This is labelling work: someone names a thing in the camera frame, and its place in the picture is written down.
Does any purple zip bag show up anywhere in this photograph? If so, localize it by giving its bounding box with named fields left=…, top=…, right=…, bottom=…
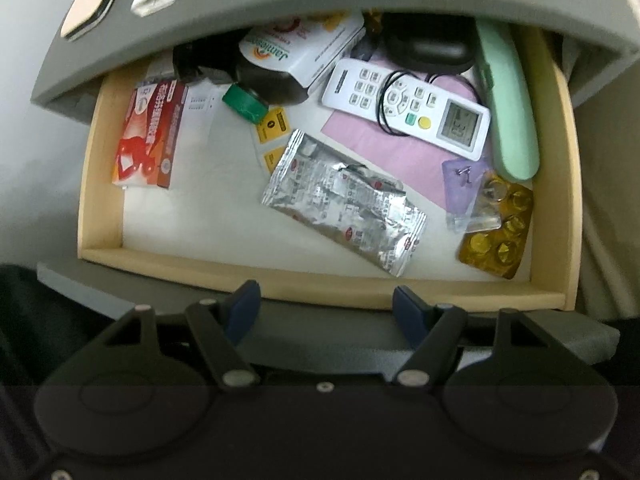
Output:
left=440, top=158, right=504, bottom=234

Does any red and white packet box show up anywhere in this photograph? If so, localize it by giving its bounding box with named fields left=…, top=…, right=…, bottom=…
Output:
left=112, top=79, right=189, bottom=190

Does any silver foil packet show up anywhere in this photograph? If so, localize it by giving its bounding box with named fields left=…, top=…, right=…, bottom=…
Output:
left=259, top=129, right=429, bottom=279

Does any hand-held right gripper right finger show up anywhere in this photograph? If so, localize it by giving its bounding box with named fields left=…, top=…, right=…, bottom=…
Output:
left=392, top=285, right=566, bottom=389

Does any white pill blister sheet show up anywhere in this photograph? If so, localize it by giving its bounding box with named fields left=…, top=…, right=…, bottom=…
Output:
left=187, top=82, right=219, bottom=132

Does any mint green case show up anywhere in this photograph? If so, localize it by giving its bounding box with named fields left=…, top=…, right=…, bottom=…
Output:
left=474, top=18, right=542, bottom=184

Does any dark bottle with green cap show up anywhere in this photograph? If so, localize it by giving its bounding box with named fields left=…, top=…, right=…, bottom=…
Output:
left=172, top=41, right=312, bottom=124

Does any yellow capsule blister pack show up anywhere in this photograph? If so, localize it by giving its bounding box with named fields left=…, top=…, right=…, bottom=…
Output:
left=457, top=174, right=535, bottom=281

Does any beige bed sheet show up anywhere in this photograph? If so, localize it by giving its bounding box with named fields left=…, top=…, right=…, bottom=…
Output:
left=564, top=25, right=640, bottom=322

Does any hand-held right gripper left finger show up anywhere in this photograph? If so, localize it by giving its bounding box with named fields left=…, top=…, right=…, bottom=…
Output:
left=85, top=280, right=262, bottom=392

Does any black pouch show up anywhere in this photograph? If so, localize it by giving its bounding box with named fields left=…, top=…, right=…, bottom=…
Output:
left=382, top=12, right=477, bottom=76

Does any thin black hair tie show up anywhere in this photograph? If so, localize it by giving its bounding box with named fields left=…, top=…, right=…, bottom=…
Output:
left=377, top=67, right=489, bottom=137

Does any wooden drawer with grey front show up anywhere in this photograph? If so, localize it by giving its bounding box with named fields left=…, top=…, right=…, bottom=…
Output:
left=36, top=10, right=622, bottom=367

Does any pink paper sheet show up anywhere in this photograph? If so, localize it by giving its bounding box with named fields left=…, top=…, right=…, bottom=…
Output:
left=320, top=72, right=494, bottom=212

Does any beige oblong case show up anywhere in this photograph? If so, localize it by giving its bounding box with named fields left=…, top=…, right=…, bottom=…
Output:
left=61, top=0, right=137, bottom=42

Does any white remote control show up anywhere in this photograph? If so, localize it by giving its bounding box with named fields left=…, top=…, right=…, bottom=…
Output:
left=320, top=58, right=493, bottom=154

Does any white and orange box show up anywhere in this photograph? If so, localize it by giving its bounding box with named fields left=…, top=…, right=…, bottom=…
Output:
left=238, top=10, right=366, bottom=97

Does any yellow label sticker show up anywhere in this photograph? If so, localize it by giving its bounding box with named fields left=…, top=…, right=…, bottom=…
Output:
left=259, top=144, right=289, bottom=176
left=252, top=106, right=292, bottom=149

